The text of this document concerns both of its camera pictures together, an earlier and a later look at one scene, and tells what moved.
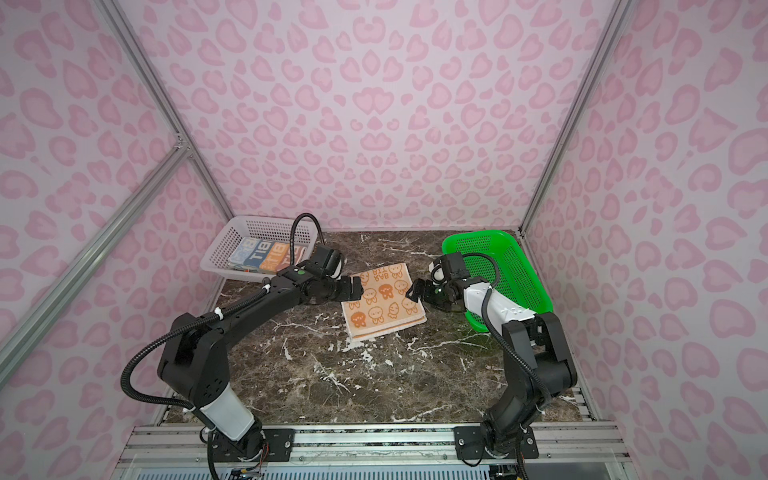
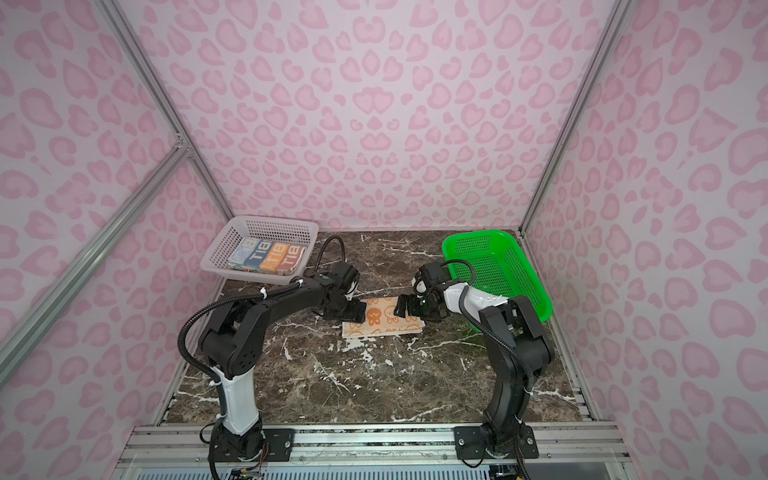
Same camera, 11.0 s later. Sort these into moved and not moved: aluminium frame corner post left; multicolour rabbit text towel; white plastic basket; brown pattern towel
Moved: brown pattern towel
Not moved: white plastic basket; multicolour rabbit text towel; aluminium frame corner post left
